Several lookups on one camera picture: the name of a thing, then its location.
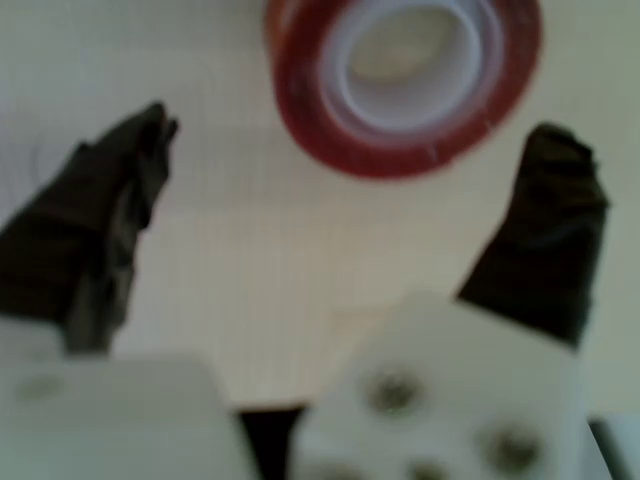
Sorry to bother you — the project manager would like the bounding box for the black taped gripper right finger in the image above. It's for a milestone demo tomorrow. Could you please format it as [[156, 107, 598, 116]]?
[[294, 122, 624, 480]]

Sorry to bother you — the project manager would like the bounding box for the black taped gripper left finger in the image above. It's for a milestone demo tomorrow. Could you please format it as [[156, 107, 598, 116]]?
[[0, 101, 180, 355]]

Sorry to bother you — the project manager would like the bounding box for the red tape roll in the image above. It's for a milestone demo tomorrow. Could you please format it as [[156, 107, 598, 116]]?
[[263, 0, 544, 180]]

